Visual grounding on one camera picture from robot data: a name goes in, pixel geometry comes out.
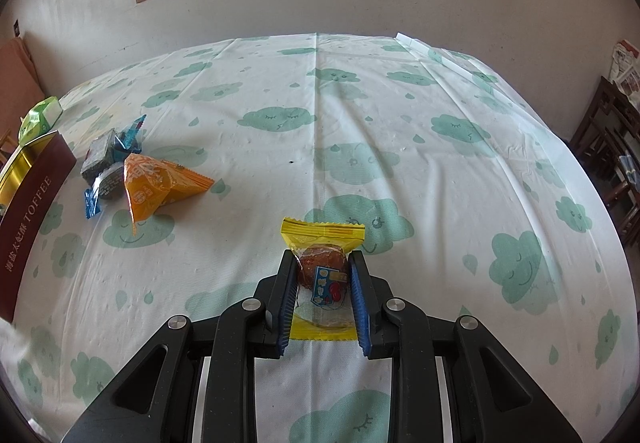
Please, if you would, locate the yellow snack packet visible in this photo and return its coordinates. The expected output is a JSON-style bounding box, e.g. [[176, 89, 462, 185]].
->
[[280, 217, 367, 341]]

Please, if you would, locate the green snack packet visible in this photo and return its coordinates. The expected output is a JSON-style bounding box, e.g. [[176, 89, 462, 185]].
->
[[18, 96, 64, 146]]

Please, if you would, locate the red tin box gold inside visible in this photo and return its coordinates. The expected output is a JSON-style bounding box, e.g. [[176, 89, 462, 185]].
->
[[0, 130, 77, 324]]

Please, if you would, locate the dark wooden chair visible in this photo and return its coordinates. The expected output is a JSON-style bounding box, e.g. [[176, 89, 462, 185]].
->
[[570, 76, 640, 249]]

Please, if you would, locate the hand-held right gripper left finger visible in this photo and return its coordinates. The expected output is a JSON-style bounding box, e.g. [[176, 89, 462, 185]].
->
[[62, 248, 301, 443]]

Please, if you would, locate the wall calendar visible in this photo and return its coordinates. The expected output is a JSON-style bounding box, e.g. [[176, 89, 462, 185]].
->
[[607, 40, 640, 94]]

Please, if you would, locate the dark candy blue wrapper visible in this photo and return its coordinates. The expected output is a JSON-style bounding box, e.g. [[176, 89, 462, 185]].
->
[[83, 163, 128, 220], [114, 114, 147, 161]]

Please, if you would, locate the orange snack packet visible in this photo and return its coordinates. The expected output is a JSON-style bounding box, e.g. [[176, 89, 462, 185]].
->
[[123, 153, 215, 224]]

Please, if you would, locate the grey candy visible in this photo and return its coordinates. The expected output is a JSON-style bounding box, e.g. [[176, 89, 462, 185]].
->
[[81, 130, 126, 181]]

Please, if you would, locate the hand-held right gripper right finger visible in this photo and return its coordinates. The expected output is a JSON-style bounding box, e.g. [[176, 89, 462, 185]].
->
[[348, 249, 583, 443]]

